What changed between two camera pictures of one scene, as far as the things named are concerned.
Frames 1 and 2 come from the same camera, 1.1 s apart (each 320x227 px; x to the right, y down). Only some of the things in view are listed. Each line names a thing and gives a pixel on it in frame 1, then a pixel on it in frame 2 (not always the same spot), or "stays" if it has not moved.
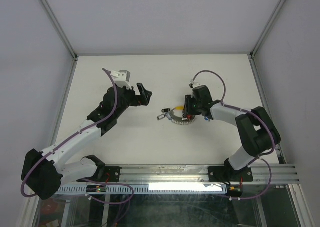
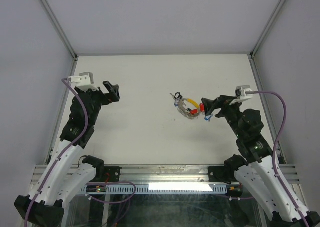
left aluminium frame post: x=56 y=21 stays
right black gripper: x=187 y=109 -> x=223 y=102
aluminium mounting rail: x=199 y=174 stays
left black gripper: x=142 y=99 -> x=112 y=96
